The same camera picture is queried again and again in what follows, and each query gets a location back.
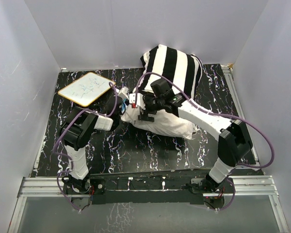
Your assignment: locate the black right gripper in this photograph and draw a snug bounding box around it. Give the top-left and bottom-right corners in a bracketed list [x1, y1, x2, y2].
[138, 92, 164, 121]

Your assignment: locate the white pillow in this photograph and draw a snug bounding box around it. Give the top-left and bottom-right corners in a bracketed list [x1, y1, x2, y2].
[121, 105, 197, 140]

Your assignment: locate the black white striped pillowcase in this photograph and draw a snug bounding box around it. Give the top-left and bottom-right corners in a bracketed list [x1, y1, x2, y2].
[140, 44, 203, 98]

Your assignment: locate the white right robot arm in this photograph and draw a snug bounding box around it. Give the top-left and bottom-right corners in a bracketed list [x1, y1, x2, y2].
[131, 79, 253, 193]

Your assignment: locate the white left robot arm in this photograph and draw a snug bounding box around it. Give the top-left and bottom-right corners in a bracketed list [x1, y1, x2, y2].
[59, 87, 129, 194]

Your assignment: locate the yellow framed whiteboard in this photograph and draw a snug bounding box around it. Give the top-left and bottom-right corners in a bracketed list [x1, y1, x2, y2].
[58, 72, 115, 107]

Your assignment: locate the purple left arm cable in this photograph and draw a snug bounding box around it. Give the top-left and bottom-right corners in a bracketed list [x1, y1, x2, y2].
[52, 83, 122, 211]

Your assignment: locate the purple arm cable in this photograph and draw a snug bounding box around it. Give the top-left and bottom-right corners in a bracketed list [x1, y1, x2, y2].
[52, 83, 122, 211]
[136, 54, 277, 209]

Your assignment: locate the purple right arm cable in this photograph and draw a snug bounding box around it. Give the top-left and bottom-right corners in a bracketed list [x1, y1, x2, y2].
[136, 54, 277, 209]

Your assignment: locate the aluminium table frame rail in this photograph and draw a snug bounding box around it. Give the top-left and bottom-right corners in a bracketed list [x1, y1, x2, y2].
[9, 170, 289, 233]

